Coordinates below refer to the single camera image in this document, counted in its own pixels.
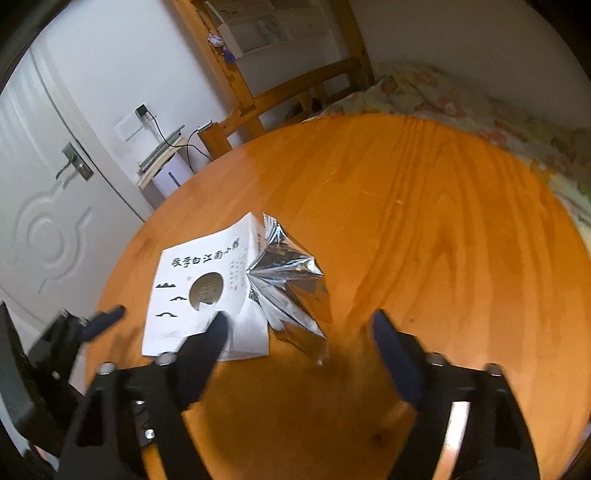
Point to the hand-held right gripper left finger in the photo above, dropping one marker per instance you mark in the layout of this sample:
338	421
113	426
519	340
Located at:
217	330

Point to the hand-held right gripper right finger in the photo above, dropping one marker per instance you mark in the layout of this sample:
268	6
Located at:
392	341

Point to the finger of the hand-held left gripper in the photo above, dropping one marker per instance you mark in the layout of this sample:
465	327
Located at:
106	318

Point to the white printed paper bag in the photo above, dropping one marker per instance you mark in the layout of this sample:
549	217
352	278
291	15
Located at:
184	272

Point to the silver foil bag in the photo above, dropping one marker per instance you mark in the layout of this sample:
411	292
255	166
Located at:
286	286

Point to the white door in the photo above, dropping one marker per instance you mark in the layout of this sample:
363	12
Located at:
46	184

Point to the white humidifier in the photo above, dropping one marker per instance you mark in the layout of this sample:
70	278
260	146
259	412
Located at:
173	177

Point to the white air purifier with books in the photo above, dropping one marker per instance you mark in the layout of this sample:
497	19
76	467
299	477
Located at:
159	154

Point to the black charger plug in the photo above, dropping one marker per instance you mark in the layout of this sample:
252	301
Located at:
141	111

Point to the floral bedding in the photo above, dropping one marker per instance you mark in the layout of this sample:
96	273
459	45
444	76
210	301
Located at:
461	106

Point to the purple hanging charm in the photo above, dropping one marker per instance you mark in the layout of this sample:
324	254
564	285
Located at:
224	46

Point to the white wall switch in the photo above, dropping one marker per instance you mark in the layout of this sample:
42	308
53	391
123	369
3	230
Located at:
128	129

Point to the wooden bed frame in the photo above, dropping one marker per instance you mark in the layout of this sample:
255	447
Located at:
235	78

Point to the white wall organizer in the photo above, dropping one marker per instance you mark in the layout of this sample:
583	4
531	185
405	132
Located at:
277	23

